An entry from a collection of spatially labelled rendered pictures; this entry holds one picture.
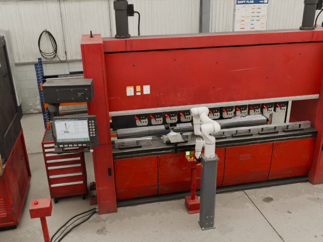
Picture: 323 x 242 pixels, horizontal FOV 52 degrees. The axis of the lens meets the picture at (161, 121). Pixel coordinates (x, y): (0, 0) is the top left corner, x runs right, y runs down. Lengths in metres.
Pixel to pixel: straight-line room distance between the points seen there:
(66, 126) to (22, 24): 4.95
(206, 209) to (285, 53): 2.30
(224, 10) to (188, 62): 4.78
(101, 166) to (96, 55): 1.42
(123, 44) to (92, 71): 0.50
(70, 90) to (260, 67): 2.49
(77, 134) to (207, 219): 1.93
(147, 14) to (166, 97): 4.30
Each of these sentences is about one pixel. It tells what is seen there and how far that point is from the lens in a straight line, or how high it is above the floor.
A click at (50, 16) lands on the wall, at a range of 8.23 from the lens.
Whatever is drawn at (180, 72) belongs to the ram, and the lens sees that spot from 4.24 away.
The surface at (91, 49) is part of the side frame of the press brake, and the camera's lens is 3.84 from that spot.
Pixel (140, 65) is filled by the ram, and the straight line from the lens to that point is 4.12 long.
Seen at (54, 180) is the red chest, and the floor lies 0.41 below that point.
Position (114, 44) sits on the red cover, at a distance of 4.03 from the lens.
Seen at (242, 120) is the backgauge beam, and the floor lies 0.98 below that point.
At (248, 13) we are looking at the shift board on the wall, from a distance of 9.15.
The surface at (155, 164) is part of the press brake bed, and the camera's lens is 4.53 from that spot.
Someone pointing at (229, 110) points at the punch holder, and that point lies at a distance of 4.63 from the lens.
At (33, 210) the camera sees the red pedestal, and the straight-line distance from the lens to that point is 3.71.
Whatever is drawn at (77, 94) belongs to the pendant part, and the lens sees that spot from 3.56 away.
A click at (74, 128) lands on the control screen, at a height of 1.46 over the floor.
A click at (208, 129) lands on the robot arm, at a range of 3.72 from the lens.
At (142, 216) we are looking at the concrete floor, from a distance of 4.64.
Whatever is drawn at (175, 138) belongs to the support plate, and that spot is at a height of 1.00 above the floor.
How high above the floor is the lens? 2.86
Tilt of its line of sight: 22 degrees down
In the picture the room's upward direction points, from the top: 1 degrees counter-clockwise
